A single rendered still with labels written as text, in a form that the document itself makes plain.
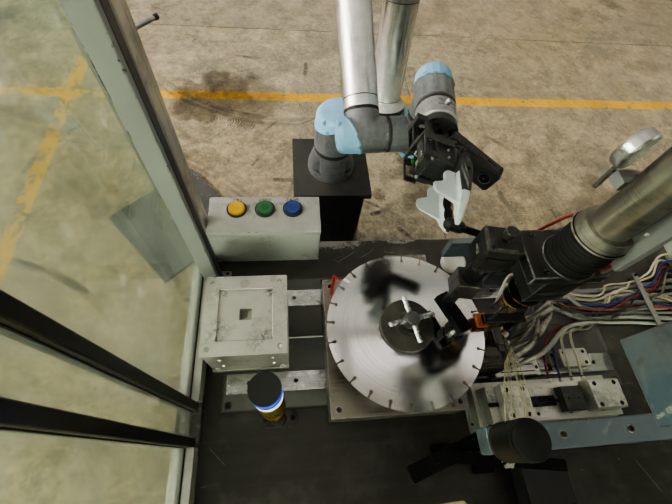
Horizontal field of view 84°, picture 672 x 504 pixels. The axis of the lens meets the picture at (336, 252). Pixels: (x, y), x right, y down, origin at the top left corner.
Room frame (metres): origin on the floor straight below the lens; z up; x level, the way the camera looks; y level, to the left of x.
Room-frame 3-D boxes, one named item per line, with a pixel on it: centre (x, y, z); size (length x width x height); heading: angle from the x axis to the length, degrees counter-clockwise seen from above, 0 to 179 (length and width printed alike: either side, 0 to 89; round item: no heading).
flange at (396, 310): (0.27, -0.17, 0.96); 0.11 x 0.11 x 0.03
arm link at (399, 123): (0.64, -0.12, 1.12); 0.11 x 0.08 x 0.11; 107
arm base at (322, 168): (0.85, 0.07, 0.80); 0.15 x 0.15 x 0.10
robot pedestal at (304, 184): (0.85, 0.07, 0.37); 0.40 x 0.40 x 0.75; 13
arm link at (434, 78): (0.65, -0.13, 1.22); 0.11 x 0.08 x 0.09; 4
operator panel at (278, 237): (0.52, 0.19, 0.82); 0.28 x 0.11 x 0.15; 103
